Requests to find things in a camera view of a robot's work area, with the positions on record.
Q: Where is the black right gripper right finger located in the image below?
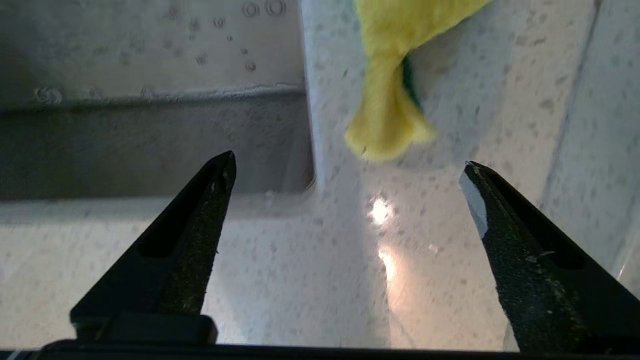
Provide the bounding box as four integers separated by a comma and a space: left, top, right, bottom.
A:
459, 161, 640, 353

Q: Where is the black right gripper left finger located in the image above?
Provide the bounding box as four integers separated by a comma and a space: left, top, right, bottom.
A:
70, 151, 237, 346

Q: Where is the yellow sponge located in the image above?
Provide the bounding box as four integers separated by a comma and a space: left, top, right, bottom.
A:
345, 0, 496, 162

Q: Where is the stainless steel sink basin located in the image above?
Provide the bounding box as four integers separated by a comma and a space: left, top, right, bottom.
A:
0, 0, 317, 202

